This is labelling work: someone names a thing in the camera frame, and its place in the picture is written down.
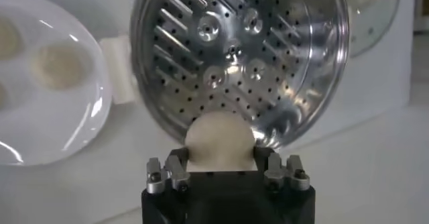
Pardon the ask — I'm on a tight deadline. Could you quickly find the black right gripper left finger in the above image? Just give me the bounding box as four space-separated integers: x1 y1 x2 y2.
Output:
145 147 192 195

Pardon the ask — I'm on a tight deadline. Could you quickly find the glass lid with white handle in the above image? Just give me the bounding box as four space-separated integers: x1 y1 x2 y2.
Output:
338 0 403 58

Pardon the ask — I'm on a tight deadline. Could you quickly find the white round plate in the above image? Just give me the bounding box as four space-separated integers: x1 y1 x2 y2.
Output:
0 0 113 166

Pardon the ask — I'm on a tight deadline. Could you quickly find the stainless steel steamer basket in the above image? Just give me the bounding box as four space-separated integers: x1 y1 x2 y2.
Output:
129 0 350 150

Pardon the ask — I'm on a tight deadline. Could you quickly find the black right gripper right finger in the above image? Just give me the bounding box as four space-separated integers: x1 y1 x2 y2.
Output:
253 146 312 192

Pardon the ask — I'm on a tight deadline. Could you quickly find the white steamed baozi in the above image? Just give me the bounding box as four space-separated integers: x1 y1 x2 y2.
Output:
184 110 258 172
0 17 24 60
32 42 88 91

